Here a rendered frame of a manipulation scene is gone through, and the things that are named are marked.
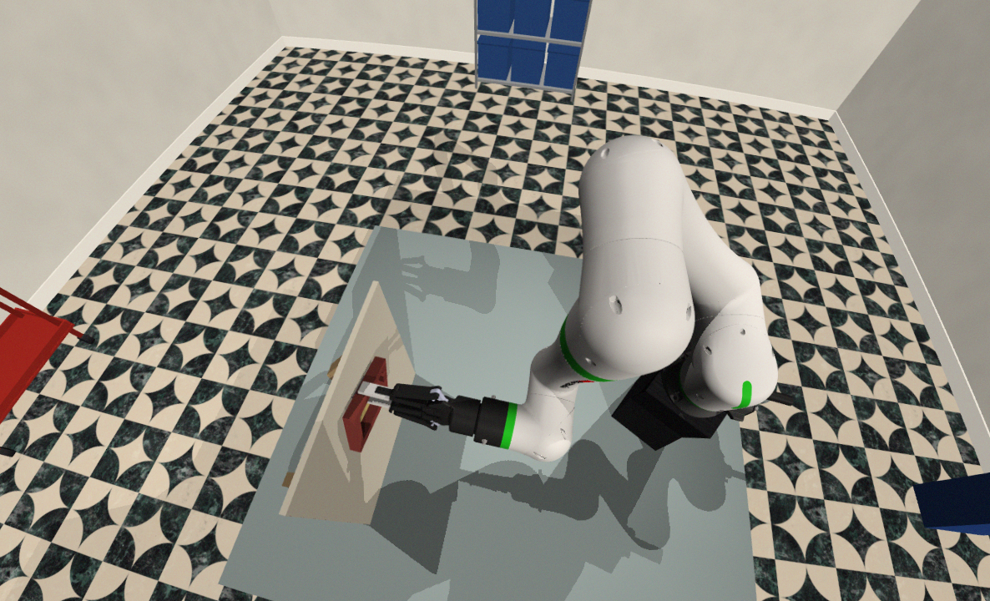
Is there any red rectangular frame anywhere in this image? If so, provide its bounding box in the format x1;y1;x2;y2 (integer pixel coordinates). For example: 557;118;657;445
342;356;388;452

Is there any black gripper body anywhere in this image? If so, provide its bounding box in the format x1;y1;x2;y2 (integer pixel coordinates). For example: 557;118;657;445
427;396;481;437

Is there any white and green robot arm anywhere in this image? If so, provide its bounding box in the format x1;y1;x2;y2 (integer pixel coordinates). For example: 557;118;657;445
473;135;794;462

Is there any tan wooden support brace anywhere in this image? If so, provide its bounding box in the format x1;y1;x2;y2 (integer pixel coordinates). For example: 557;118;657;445
282;356;342;487

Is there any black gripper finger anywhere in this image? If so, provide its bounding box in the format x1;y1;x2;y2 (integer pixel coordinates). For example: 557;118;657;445
367;396;442;431
358;381;448;417

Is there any beige flat board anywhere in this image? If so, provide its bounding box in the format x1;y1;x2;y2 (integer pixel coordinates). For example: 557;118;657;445
279;281;416;524

